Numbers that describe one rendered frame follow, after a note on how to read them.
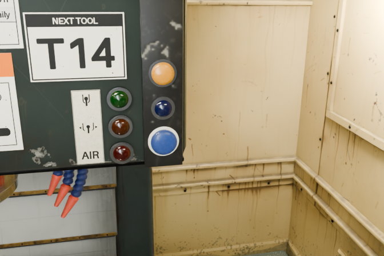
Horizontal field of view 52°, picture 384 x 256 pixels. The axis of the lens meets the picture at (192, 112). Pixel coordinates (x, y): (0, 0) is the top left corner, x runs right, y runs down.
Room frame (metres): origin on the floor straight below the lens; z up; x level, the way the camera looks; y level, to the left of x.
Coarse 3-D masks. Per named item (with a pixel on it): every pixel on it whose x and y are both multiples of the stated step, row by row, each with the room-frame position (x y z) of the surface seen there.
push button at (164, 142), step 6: (156, 132) 0.42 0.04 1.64; (162, 132) 0.42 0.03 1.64; (168, 132) 0.42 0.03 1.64; (156, 138) 0.42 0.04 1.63; (162, 138) 0.42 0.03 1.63; (168, 138) 0.42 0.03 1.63; (174, 138) 0.42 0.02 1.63; (156, 144) 0.42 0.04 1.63; (162, 144) 0.42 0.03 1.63; (168, 144) 0.42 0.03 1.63; (174, 144) 0.42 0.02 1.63; (156, 150) 0.42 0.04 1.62; (162, 150) 0.42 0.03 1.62; (168, 150) 0.42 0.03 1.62
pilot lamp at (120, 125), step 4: (116, 120) 0.41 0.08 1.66; (120, 120) 0.41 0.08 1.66; (124, 120) 0.41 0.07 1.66; (112, 124) 0.41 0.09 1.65; (116, 124) 0.41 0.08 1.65; (120, 124) 0.41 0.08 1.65; (124, 124) 0.41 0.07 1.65; (128, 124) 0.42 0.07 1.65; (112, 128) 0.41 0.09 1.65; (116, 128) 0.41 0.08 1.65; (120, 128) 0.41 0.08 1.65; (124, 128) 0.41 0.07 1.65; (128, 128) 0.41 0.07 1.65; (116, 132) 0.41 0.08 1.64; (120, 132) 0.41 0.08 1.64; (124, 132) 0.41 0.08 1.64
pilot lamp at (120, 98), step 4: (116, 92) 0.41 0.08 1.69; (120, 92) 0.41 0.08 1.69; (124, 92) 0.42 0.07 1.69; (112, 96) 0.41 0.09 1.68; (116, 96) 0.41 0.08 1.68; (120, 96) 0.41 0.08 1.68; (124, 96) 0.41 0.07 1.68; (112, 100) 0.41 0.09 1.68; (116, 100) 0.41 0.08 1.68; (120, 100) 0.41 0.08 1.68; (124, 100) 0.41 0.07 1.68; (128, 100) 0.42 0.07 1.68; (112, 104) 0.41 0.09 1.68; (116, 104) 0.41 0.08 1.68; (120, 104) 0.41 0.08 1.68; (124, 104) 0.41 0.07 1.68
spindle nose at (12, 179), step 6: (0, 180) 0.54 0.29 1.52; (6, 180) 0.55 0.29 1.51; (12, 180) 0.56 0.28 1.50; (0, 186) 0.54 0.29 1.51; (6, 186) 0.55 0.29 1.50; (12, 186) 0.57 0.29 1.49; (0, 192) 0.54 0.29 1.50; (6, 192) 0.55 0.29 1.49; (12, 192) 0.56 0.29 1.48; (0, 198) 0.54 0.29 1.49; (6, 198) 0.55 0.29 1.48
